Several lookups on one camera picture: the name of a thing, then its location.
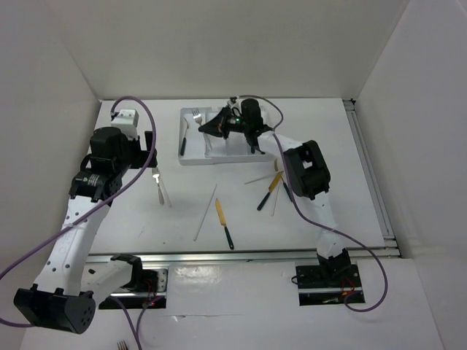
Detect copper fork tines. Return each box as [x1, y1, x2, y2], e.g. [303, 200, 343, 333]
[117, 341, 128, 350]

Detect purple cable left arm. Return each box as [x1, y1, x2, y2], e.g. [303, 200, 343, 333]
[0, 96, 158, 350]

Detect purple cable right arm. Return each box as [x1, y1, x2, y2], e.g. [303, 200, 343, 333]
[233, 95, 388, 314]

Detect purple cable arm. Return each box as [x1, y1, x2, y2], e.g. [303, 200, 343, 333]
[0, 96, 158, 350]
[233, 95, 388, 314]

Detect gold fork green handle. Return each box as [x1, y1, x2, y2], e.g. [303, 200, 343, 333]
[180, 117, 189, 156]
[274, 159, 293, 202]

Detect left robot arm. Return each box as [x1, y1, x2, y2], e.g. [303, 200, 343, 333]
[14, 127, 157, 334]

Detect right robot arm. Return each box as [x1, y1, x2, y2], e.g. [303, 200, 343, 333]
[198, 95, 351, 286]

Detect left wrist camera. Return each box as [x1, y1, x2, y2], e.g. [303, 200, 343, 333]
[111, 109, 139, 139]

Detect gold knife green handle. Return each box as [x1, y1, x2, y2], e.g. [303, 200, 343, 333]
[257, 171, 282, 211]
[215, 198, 234, 250]

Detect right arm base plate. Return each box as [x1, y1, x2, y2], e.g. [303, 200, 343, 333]
[290, 264, 365, 306]

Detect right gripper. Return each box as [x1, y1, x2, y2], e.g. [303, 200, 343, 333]
[198, 106, 250, 139]

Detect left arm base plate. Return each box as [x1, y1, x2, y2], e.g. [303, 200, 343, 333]
[111, 268, 169, 310]

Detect aluminium rail frame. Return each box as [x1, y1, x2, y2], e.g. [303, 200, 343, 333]
[88, 98, 400, 263]

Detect silver fork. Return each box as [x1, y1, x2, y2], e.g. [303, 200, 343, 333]
[191, 108, 213, 151]
[153, 168, 165, 205]

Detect white cutlery tray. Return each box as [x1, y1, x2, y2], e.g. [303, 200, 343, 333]
[178, 107, 273, 166]

